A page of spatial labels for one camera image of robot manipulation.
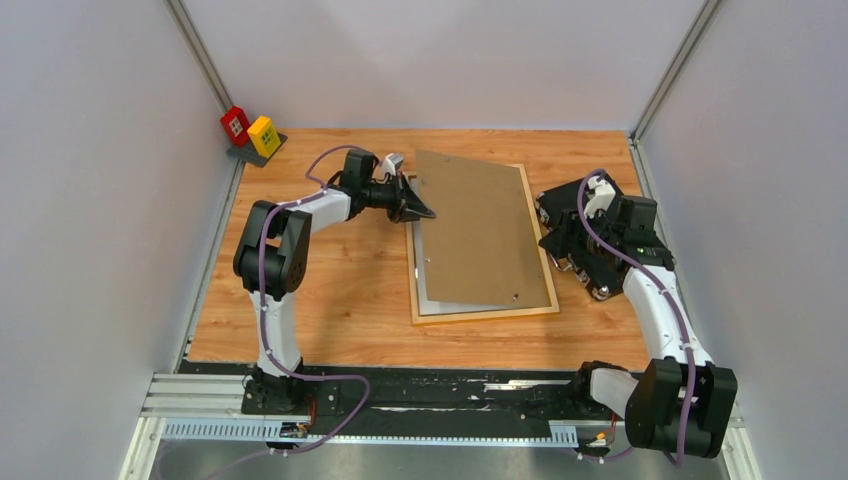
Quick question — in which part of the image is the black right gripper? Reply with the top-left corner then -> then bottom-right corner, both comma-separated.
538,205 -> 621,260

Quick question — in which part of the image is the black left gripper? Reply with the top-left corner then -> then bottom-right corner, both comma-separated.
363,172 -> 437,225

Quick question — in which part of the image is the light wooden picture frame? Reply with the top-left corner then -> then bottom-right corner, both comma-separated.
402,163 -> 560,326

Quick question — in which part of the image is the brown cardboard backing sheet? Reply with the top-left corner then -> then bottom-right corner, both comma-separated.
416,150 -> 552,308

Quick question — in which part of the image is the landscape photo print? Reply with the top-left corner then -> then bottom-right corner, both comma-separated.
413,175 -> 548,317

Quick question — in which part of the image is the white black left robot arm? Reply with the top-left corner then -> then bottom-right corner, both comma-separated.
233,145 -> 436,413

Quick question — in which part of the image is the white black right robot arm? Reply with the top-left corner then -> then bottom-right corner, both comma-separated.
536,184 -> 738,462

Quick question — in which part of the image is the yellow toy house block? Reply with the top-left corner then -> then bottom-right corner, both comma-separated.
247,115 -> 282,159

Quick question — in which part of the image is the red toy house block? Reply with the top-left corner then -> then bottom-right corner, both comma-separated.
219,106 -> 251,147

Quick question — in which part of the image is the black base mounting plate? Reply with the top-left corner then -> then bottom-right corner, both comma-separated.
178,361 -> 618,439

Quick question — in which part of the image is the black ribbed frame backing board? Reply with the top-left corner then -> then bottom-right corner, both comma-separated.
535,174 -> 673,302

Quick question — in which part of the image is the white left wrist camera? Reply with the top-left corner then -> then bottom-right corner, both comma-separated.
379,152 -> 405,178

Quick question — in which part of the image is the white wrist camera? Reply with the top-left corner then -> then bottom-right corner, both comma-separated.
379,152 -> 405,178
583,175 -> 617,218

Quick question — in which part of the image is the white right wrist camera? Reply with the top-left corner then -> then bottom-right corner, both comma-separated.
583,175 -> 617,218

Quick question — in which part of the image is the aluminium rail right table edge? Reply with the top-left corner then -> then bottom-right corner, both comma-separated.
624,139 -> 713,367

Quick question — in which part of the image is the grey toy base plate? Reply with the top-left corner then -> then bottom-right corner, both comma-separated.
226,133 -> 288,168

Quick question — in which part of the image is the aluminium front rail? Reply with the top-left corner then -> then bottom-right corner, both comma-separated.
122,364 -> 626,479

